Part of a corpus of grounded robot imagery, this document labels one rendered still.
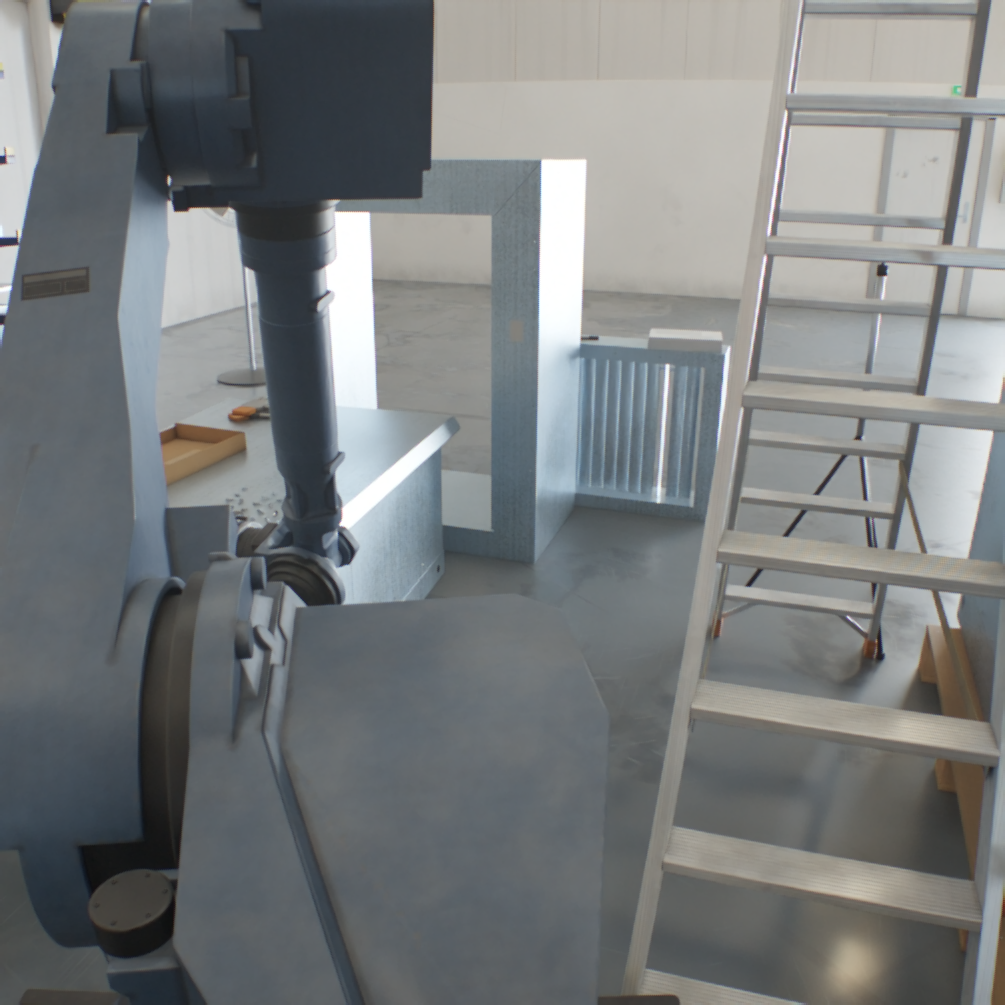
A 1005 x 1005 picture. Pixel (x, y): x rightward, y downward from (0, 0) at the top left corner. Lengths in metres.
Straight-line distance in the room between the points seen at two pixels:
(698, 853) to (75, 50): 1.35
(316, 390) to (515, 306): 1.88
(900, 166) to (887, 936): 9.53
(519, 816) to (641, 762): 1.99
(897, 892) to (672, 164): 10.18
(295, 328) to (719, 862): 1.08
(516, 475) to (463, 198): 1.08
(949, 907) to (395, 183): 1.26
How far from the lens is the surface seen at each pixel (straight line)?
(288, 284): 1.56
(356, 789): 0.68
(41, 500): 0.87
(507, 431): 3.58
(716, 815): 2.50
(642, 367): 4.19
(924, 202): 11.09
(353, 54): 1.24
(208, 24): 1.24
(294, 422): 1.69
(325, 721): 0.73
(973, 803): 2.48
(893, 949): 2.29
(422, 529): 3.36
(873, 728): 1.39
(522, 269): 3.43
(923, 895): 1.47
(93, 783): 0.73
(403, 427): 3.30
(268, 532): 2.00
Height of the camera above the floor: 1.59
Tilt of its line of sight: 21 degrees down
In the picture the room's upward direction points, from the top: straight up
